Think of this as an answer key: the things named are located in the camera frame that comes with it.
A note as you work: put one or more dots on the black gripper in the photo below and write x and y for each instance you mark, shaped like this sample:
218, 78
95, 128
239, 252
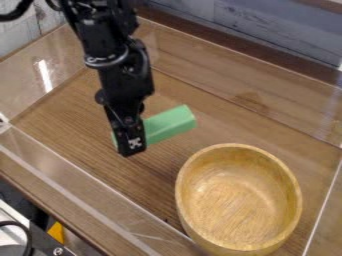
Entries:
123, 68

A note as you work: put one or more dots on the green rectangular block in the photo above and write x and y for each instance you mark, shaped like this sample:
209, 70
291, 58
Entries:
168, 124

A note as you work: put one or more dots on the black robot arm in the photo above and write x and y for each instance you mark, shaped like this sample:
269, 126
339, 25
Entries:
103, 24

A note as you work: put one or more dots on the light wooden bowl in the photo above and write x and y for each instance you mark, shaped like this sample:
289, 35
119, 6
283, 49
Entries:
238, 200

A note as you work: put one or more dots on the clear acrylic front wall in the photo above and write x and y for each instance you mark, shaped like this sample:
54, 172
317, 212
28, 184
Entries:
96, 212

